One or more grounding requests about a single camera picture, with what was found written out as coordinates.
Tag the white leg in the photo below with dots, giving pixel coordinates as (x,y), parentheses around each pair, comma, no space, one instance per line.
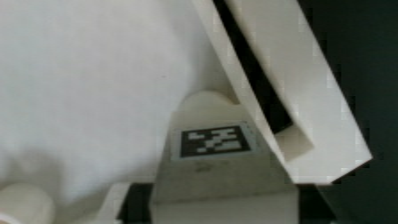
(223,184)

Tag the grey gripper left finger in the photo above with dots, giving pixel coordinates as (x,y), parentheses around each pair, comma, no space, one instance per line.
(106,215)

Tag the white square tabletop part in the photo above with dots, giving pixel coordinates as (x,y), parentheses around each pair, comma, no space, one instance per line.
(106,59)

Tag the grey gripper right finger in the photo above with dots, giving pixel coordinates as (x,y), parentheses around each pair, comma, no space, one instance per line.
(328,213)

